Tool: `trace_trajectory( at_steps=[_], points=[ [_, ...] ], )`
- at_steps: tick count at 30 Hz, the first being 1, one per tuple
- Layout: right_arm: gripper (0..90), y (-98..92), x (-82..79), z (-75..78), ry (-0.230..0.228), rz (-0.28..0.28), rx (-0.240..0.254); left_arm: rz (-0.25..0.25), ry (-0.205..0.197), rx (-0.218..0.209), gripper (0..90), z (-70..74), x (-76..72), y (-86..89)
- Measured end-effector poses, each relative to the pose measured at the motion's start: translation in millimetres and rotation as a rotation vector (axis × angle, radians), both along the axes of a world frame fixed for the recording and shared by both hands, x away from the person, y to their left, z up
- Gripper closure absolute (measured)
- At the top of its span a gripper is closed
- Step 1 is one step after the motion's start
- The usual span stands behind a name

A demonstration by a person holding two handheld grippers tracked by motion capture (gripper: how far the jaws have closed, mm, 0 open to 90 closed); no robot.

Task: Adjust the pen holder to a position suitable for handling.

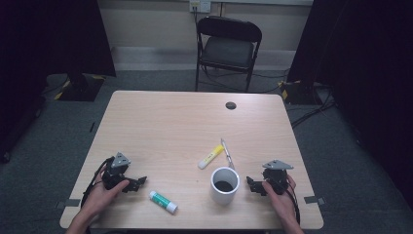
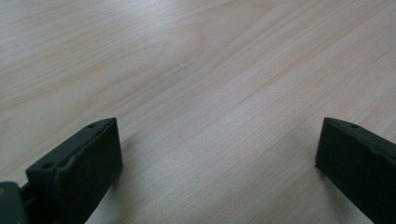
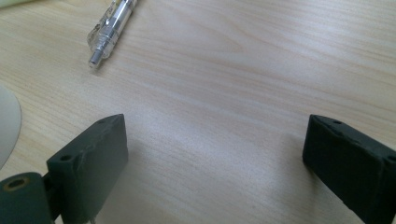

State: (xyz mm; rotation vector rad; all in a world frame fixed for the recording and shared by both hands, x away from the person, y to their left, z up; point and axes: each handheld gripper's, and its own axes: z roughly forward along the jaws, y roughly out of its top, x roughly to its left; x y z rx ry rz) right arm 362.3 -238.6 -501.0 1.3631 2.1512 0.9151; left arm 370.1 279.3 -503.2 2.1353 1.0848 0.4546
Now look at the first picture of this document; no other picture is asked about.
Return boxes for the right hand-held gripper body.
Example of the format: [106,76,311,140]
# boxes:
[261,159,294,196]

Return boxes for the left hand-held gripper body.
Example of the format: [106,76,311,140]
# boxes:
[101,151,132,191]

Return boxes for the white cup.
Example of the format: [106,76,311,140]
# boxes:
[209,166,241,206]

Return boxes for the green and white glue stick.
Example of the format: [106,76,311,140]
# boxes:
[148,190,179,215]

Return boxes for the yellow highlighter pen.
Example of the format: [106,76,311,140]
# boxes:
[197,144,225,171]

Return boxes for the person's right hand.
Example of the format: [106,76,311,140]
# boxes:
[261,174,298,222]

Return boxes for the person's left hand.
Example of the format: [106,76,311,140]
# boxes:
[80,164,131,218]

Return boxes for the grey floor tape strip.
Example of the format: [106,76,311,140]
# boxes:
[303,195,327,206]
[55,198,82,210]

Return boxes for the black stand base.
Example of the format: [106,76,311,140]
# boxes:
[53,72,107,102]
[278,79,323,106]

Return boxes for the black folding chair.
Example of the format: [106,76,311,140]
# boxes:
[195,15,263,94]

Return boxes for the black curtain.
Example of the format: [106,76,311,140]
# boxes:
[0,0,117,164]
[286,0,413,211]

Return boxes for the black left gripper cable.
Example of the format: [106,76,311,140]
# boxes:
[80,156,116,209]

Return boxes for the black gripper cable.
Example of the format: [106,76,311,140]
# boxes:
[80,156,116,209]
[286,183,301,226]

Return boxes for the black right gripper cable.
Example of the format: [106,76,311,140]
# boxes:
[286,183,301,226]

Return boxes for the black floor cables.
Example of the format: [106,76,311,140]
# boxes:
[286,85,337,130]
[198,64,290,95]

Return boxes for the white wall socket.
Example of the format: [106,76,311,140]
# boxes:
[189,0,212,15]

